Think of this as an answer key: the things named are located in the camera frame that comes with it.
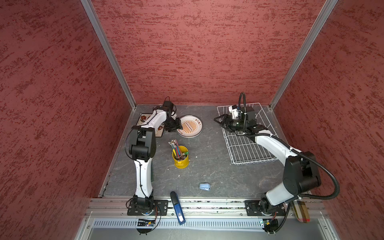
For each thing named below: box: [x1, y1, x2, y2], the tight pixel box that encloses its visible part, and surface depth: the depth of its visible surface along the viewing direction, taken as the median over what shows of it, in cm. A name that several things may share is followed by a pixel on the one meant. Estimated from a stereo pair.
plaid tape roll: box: [293, 200, 311, 223], surface depth 73 cm
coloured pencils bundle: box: [168, 139, 189, 160], surface depth 83 cm
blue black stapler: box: [170, 191, 186, 225], surface depth 72 cm
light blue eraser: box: [199, 183, 211, 191], surface depth 81 cm
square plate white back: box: [141, 110, 155, 129], surface depth 62 cm
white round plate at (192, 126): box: [176, 115, 203, 138], surface depth 108 cm
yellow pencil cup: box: [171, 145, 190, 169], surface depth 85 cm
